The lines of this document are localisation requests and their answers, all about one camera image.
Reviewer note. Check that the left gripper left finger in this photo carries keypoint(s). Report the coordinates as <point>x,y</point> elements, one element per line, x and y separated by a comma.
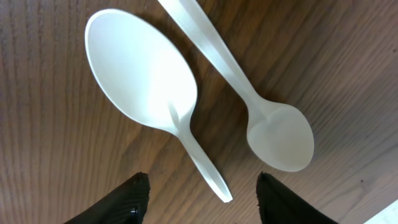
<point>126,204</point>

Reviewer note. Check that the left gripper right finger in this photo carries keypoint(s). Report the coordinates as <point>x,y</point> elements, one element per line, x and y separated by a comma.
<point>278,204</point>

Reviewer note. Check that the white plastic spoon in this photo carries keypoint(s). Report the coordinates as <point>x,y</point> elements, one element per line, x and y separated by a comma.
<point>146,77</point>
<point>279,134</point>

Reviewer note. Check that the white plastic spoon top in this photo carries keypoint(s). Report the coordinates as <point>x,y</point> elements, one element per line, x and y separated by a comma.
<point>146,77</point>

